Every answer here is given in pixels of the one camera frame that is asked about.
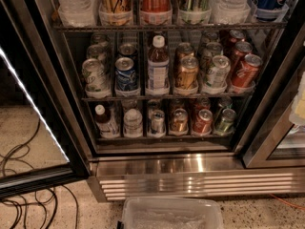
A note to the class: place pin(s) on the orange can bottom shelf front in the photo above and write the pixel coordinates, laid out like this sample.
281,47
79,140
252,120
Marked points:
179,122

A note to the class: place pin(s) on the orange can shelf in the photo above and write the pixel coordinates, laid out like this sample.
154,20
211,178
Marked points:
156,12
179,122

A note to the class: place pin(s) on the silver can bottom shelf front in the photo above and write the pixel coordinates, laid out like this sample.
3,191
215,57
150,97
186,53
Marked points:
157,123

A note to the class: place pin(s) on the tea bottle middle shelf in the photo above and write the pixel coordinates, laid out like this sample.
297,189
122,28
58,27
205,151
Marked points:
158,67

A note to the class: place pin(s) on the clear water bottle bottom shelf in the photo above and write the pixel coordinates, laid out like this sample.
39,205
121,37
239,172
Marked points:
133,123

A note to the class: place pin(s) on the stainless steel fridge cabinet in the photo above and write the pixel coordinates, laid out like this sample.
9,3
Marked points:
189,165

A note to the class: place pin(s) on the blue can middle shelf front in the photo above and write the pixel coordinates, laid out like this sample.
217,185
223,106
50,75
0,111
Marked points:
126,76

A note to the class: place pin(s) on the gold can middle shelf front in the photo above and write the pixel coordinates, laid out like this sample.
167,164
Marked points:
186,73

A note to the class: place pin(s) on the gold can shelf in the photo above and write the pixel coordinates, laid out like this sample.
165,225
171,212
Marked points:
183,49
186,73

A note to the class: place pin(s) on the red can shelf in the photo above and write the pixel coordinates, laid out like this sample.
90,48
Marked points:
202,123
201,103
240,49
231,37
246,70

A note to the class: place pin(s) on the brown tea bottle bottom shelf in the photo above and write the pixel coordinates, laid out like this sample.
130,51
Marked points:
106,121

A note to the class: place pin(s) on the red can bottom shelf front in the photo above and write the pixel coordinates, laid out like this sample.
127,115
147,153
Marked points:
202,123

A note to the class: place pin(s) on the white green can middle front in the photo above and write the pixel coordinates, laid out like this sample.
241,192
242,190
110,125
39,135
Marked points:
95,77

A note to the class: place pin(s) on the white green can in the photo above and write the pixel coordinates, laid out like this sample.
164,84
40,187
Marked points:
95,77
98,52

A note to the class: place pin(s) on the green can shelf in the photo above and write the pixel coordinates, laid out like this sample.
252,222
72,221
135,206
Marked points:
224,102
225,123
194,11

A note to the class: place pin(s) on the green can bottom shelf front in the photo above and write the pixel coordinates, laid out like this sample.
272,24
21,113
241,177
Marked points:
225,123

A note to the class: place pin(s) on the white can middle shelf front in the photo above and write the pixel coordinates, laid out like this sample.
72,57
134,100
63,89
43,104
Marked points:
217,71

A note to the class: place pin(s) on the white can shelf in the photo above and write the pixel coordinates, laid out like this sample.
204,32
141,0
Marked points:
210,50
217,71

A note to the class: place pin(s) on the red can middle shelf front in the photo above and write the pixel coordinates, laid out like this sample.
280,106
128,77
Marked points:
246,70

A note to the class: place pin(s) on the yellow can top shelf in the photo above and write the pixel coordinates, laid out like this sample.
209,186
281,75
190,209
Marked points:
115,12

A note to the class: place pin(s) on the orange can top shelf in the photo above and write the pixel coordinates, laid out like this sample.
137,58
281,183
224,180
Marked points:
156,12

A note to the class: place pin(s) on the red can middle shelf rear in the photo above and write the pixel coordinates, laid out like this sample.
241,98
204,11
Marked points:
231,37

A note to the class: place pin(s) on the green can top shelf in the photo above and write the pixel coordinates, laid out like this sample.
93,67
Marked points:
194,11

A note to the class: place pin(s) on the open glass fridge door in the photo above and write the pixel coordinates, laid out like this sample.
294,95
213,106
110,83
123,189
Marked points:
37,150

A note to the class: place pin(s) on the right glass fridge door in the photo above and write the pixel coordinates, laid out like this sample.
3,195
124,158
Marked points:
280,142

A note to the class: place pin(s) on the blue pepsi can top shelf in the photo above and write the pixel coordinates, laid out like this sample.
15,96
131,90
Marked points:
268,10

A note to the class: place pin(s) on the clear plastic bin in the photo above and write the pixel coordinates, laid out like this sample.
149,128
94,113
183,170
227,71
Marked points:
171,213

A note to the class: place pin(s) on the clear water bottle top left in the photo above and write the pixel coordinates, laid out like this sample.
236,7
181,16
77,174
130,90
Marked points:
78,13

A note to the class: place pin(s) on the clear water bottle top right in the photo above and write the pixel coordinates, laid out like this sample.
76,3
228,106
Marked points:
229,11

